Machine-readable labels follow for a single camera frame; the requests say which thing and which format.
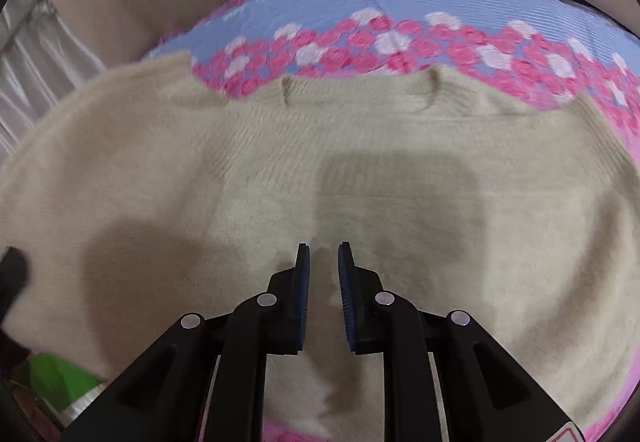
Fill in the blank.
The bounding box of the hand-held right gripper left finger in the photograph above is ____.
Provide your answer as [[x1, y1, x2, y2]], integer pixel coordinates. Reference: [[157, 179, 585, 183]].
[[60, 242, 312, 442]]

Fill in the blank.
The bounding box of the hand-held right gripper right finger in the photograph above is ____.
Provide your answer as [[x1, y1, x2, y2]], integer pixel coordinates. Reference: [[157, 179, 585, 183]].
[[337, 242, 586, 442]]

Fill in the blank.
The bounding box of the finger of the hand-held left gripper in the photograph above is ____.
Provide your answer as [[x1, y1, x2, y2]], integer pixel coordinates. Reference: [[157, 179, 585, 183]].
[[0, 246, 30, 323]]

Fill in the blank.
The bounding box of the cream sweater with black hearts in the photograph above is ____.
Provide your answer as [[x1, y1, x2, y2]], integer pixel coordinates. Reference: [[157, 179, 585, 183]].
[[0, 50, 640, 442]]

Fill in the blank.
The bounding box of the green plastic bag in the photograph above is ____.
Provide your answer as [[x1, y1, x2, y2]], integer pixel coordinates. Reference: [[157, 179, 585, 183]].
[[29, 353, 103, 415]]

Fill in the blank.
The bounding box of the white satin curtain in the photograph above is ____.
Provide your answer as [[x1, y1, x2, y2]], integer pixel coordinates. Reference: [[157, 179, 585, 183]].
[[0, 0, 106, 157]]

